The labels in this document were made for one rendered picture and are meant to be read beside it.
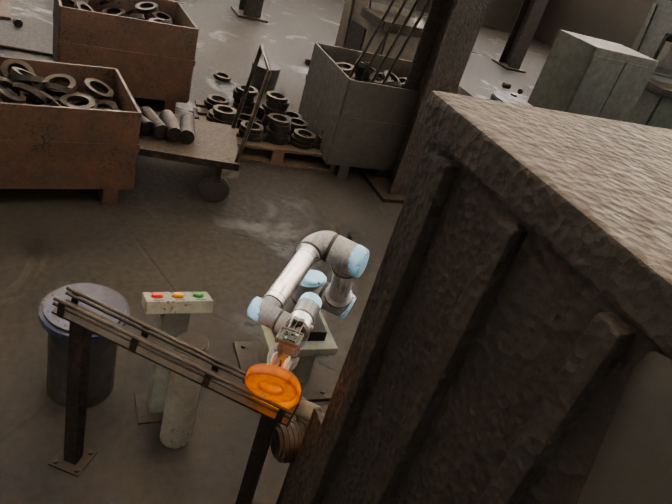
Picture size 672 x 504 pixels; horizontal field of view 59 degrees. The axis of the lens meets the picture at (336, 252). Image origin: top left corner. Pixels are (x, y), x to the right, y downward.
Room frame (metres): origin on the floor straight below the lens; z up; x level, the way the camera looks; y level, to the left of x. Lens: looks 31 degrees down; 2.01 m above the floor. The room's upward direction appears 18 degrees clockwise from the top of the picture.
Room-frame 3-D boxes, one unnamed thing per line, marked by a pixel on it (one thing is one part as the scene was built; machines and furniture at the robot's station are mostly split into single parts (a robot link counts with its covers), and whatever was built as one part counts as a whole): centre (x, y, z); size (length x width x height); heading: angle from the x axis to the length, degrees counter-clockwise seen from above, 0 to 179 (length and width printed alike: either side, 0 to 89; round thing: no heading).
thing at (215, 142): (3.66, 1.36, 0.48); 1.18 x 0.65 x 0.96; 110
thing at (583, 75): (5.25, -1.59, 0.75); 0.70 x 0.48 x 1.50; 120
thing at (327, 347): (2.15, 0.08, 0.28); 0.32 x 0.32 x 0.04; 28
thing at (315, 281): (2.15, 0.06, 0.53); 0.13 x 0.12 x 0.14; 79
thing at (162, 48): (4.88, 2.24, 0.38); 1.03 x 0.83 x 0.75; 123
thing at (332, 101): (5.16, -0.03, 0.43); 1.23 x 0.93 x 0.87; 118
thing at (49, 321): (1.71, 0.85, 0.21); 0.32 x 0.32 x 0.43
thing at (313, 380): (2.15, 0.08, 0.13); 0.40 x 0.40 x 0.26; 28
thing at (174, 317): (1.73, 0.51, 0.31); 0.24 x 0.16 x 0.62; 120
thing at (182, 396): (1.61, 0.39, 0.26); 0.12 x 0.12 x 0.52
